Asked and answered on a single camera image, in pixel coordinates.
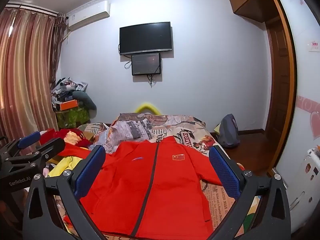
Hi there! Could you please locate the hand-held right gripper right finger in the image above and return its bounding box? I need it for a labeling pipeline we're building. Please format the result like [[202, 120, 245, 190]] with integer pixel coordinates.
[[209, 145, 292, 240]]

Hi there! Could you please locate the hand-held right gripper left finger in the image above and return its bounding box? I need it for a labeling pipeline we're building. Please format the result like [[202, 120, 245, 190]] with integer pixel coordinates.
[[22, 145, 110, 240]]

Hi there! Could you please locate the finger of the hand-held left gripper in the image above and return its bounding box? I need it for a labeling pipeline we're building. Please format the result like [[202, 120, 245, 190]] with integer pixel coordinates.
[[15, 137, 66, 167], [4, 131, 42, 160]]

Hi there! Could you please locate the red zip jacket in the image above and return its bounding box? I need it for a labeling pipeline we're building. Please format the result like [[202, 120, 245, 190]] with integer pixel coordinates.
[[64, 137, 224, 238]]

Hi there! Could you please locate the yellow cloth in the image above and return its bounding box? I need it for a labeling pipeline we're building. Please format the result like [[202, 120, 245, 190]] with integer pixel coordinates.
[[47, 155, 87, 178]]

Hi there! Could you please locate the red plush cloth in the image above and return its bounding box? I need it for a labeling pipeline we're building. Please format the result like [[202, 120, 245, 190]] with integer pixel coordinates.
[[40, 128, 92, 148]]

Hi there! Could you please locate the green patterned bag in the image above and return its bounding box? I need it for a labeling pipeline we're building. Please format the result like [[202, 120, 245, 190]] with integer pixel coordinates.
[[55, 106, 90, 128]]

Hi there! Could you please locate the grey blue backpack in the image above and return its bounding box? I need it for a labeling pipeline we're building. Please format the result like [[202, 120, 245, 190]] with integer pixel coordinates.
[[215, 114, 241, 148]]

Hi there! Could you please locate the orange box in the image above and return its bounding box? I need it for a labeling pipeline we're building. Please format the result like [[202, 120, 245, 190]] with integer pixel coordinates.
[[59, 99, 78, 111]]

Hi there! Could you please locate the pile of household clutter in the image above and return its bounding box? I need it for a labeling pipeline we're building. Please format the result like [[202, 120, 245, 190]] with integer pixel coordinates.
[[51, 77, 97, 128]]

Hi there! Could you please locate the striped pink curtain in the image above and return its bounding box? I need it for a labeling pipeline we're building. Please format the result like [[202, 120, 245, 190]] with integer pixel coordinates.
[[0, 4, 67, 140]]

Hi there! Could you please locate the printed blanket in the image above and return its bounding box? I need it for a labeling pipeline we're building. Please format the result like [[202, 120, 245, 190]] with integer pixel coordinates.
[[54, 112, 263, 238]]

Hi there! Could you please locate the white appliance with stickers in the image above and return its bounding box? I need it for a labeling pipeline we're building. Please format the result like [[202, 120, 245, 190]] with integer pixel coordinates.
[[285, 145, 320, 233]]

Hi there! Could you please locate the wooden door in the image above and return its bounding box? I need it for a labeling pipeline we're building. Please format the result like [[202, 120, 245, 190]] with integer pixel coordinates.
[[264, 15, 292, 162]]

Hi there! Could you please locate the white sliding wardrobe door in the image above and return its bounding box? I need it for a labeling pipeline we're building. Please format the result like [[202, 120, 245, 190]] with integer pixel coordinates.
[[272, 0, 320, 170]]

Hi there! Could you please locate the white air conditioner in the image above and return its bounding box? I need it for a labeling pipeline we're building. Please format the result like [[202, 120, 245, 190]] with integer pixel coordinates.
[[67, 0, 110, 30]]

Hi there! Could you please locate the yellow foam ring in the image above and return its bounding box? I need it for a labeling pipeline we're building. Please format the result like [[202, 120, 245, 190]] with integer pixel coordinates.
[[135, 102, 162, 115]]

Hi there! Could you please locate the small black wall monitor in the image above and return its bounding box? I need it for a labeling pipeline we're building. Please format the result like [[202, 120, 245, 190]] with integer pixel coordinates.
[[131, 52, 162, 76]]

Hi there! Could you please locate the black wall television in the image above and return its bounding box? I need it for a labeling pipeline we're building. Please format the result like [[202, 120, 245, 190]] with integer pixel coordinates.
[[119, 22, 173, 56]]

